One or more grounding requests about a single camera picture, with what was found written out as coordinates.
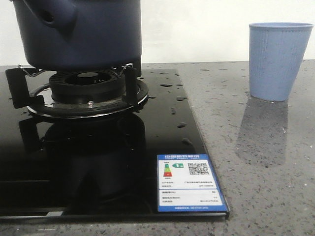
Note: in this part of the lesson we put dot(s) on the light blue ribbed cup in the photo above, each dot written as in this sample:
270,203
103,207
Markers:
276,51

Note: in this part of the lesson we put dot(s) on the dark blue cooking pot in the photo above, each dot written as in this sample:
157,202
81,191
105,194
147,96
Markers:
77,35

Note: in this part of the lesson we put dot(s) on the black pot support grate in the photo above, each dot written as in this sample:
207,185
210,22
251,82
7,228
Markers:
39,101

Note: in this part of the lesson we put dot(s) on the black gas burner head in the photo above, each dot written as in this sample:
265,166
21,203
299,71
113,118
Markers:
82,87

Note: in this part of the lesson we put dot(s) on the black glass gas stove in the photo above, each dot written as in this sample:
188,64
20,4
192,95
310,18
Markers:
98,168

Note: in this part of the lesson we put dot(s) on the blue white energy label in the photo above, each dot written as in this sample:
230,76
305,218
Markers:
187,183

